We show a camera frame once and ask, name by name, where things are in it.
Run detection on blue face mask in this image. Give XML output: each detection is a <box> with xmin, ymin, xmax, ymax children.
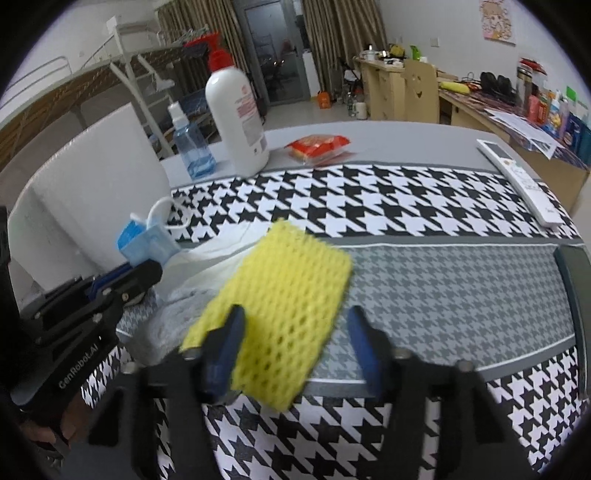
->
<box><xmin>116</xmin><ymin>197</ymin><xmax>188</xmax><ymax>267</ymax></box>

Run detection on yellow foam fruit net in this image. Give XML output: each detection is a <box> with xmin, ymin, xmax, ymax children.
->
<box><xmin>181</xmin><ymin>220</ymin><xmax>353</xmax><ymax>412</ymax></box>

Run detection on person's left hand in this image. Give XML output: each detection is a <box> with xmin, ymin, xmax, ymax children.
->
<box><xmin>18</xmin><ymin>396</ymin><xmax>86</xmax><ymax>480</ymax></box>

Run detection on white tissue cloth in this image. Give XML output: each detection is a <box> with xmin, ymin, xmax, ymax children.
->
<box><xmin>129</xmin><ymin>221</ymin><xmax>270</xmax><ymax>366</ymax></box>

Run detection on white foam box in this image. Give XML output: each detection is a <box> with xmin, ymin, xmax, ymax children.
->
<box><xmin>8</xmin><ymin>105</ymin><xmax>171</xmax><ymax>306</ymax></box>

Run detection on houndstooth table mat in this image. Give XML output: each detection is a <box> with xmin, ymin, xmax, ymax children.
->
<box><xmin>78</xmin><ymin>158</ymin><xmax>588</xmax><ymax>480</ymax></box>

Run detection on blue spray bottle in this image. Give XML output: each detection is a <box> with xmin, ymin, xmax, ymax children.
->
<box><xmin>167</xmin><ymin>102</ymin><xmax>215</xmax><ymax>180</ymax></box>

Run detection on white lotion pump bottle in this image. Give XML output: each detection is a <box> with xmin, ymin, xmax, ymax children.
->
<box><xmin>205</xmin><ymin>32</ymin><xmax>270</xmax><ymax>178</ymax></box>

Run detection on metal bunk bed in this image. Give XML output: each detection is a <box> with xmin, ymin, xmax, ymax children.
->
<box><xmin>1</xmin><ymin>17</ymin><xmax>211</xmax><ymax>167</ymax></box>

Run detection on red snack packet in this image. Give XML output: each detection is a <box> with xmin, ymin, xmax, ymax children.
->
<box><xmin>286</xmin><ymin>134</ymin><xmax>351</xmax><ymax>166</ymax></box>

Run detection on black smartphone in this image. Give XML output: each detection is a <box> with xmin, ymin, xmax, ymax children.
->
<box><xmin>554</xmin><ymin>245</ymin><xmax>590</xmax><ymax>354</ymax></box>

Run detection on white remote control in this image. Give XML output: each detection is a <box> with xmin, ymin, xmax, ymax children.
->
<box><xmin>477</xmin><ymin>139</ymin><xmax>563</xmax><ymax>228</ymax></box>

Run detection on white floor jug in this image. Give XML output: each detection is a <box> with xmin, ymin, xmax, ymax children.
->
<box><xmin>353</xmin><ymin>102</ymin><xmax>368</xmax><ymax>120</ymax></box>

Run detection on orange container on floor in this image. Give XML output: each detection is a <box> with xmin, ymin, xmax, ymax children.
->
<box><xmin>317</xmin><ymin>91</ymin><xmax>332</xmax><ymax>110</ymax></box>

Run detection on wooden desk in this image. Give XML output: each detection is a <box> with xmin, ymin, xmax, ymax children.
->
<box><xmin>354</xmin><ymin>57</ymin><xmax>590</xmax><ymax>213</ymax></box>

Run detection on left brown curtain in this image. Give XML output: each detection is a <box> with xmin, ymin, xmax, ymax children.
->
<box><xmin>155</xmin><ymin>0</ymin><xmax>249</xmax><ymax>93</ymax></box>

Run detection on brown curtain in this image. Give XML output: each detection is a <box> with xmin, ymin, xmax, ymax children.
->
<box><xmin>301</xmin><ymin>0</ymin><xmax>388</xmax><ymax>99</ymax></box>
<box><xmin>155</xmin><ymin>0</ymin><xmax>249</xmax><ymax>93</ymax></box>

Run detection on white papers on desk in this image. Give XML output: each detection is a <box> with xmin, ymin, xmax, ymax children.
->
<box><xmin>485</xmin><ymin>108</ymin><xmax>560</xmax><ymax>159</ymax></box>

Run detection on wooden smiley chair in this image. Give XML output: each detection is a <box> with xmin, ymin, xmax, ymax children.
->
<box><xmin>403</xmin><ymin>59</ymin><xmax>440</xmax><ymax>124</ymax></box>

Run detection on yellow object on desk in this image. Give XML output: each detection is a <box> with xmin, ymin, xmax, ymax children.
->
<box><xmin>439</xmin><ymin>81</ymin><xmax>471</xmax><ymax>95</ymax></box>

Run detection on glass balcony door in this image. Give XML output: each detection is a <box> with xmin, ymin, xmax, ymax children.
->
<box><xmin>233</xmin><ymin>0</ymin><xmax>311</xmax><ymax>106</ymax></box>

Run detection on black headphones on desk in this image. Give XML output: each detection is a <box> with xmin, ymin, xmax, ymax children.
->
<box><xmin>480</xmin><ymin>72</ymin><xmax>515</xmax><ymax>98</ymax></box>

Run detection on green bottle on desk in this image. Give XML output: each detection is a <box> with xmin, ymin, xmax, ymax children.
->
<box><xmin>411</xmin><ymin>45</ymin><xmax>422</xmax><ymax>61</ymax></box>

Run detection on right brown curtain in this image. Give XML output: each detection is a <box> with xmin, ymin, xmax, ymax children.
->
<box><xmin>301</xmin><ymin>0</ymin><xmax>388</xmax><ymax>99</ymax></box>

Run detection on cartoon girl poster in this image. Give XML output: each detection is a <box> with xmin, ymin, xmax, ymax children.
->
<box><xmin>479</xmin><ymin>0</ymin><xmax>515</xmax><ymax>45</ymax></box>

